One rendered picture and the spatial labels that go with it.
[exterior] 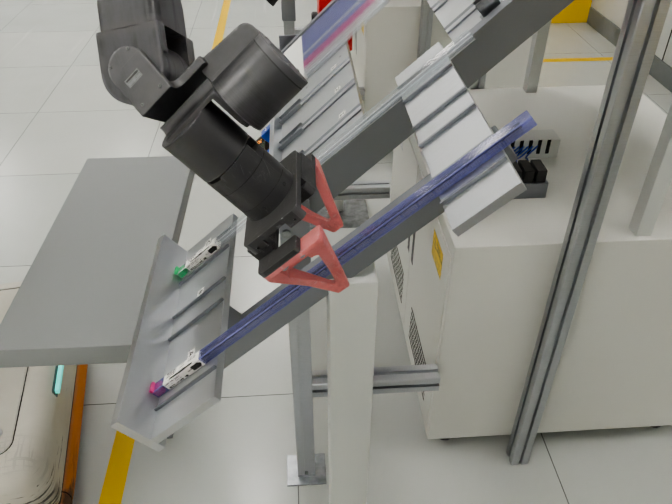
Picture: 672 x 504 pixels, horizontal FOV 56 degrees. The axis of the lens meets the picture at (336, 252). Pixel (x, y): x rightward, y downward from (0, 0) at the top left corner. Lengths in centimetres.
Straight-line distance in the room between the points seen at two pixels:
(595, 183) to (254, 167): 68
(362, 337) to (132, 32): 46
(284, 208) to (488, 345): 85
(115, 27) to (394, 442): 124
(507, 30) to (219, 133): 55
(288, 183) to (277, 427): 112
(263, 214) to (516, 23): 54
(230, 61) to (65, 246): 78
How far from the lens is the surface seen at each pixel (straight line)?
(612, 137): 107
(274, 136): 125
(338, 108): 116
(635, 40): 101
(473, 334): 130
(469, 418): 151
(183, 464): 161
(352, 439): 98
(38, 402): 146
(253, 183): 55
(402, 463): 157
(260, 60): 53
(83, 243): 126
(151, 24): 57
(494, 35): 98
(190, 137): 54
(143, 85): 55
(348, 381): 88
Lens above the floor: 130
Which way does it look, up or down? 37 degrees down
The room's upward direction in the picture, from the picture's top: straight up
